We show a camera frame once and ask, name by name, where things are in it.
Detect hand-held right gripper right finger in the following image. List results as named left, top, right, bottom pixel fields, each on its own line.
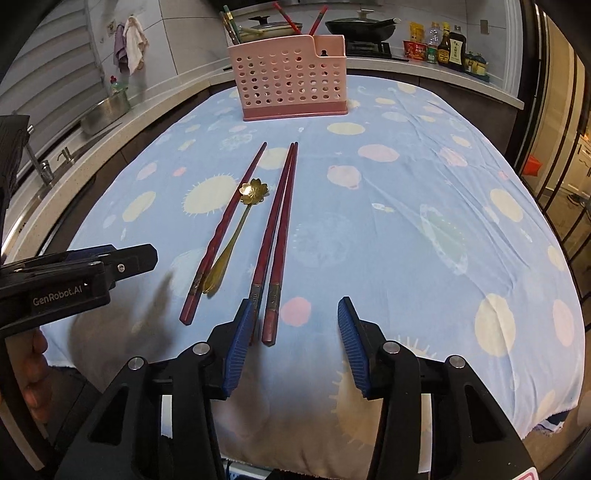
left=337, top=296, right=536, bottom=480

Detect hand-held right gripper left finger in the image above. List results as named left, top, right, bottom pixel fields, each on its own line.
left=53, top=299, right=256, bottom=480

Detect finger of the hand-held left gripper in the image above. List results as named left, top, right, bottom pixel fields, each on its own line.
left=60, top=244, right=159, bottom=278

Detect gold flower spoon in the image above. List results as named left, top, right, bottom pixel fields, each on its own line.
left=202, top=178, right=270, bottom=295

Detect maroon chopstick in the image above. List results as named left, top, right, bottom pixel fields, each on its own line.
left=248, top=142, right=296, bottom=347
left=261, top=142, right=300, bottom=346

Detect pink perforated utensil holder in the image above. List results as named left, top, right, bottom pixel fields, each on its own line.
left=226, top=34, right=351, bottom=123

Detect red chopstick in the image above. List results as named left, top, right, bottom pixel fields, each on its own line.
left=272, top=1, right=304, bottom=36
left=307, top=5, right=329, bottom=36

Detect person's left hand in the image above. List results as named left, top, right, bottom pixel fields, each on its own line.
left=18, top=329, right=49, bottom=412

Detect blue dotted tablecloth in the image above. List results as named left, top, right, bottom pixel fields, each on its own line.
left=41, top=73, right=583, bottom=479

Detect chrome kitchen faucet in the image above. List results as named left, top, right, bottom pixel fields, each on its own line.
left=27, top=124, right=55, bottom=186

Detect metal mixing bowl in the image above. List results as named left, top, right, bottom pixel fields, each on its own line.
left=80, top=89, right=132, bottom=135

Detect white window blind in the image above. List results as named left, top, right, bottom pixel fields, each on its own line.
left=0, top=0, right=121, bottom=153

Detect purple hanging towel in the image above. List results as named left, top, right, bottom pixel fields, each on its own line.
left=113, top=23, right=128, bottom=73

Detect white hanging towel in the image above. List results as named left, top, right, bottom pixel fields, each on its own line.
left=123, top=15, right=150, bottom=75

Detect beige pan with lid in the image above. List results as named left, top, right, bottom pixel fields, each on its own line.
left=238, top=16, right=304, bottom=37

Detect black gas stove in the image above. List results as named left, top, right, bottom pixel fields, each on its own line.
left=345, top=40, right=410, bottom=62

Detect small dark seasoning jars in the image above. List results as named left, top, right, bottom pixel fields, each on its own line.
left=464, top=50, right=489, bottom=78

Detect dark soy sauce bottle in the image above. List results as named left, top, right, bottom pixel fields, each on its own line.
left=447, top=31, right=468, bottom=71

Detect brown sauce bottle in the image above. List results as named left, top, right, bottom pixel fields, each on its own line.
left=436, top=23, right=452, bottom=66

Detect glass sliding door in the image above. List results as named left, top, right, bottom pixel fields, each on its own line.
left=512, top=0, right=591, bottom=296

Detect clear plastic bottle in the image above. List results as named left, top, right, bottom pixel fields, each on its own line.
left=425, top=21, right=441, bottom=64

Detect black wok with lid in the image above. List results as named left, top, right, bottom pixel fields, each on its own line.
left=324, top=17, right=402, bottom=42

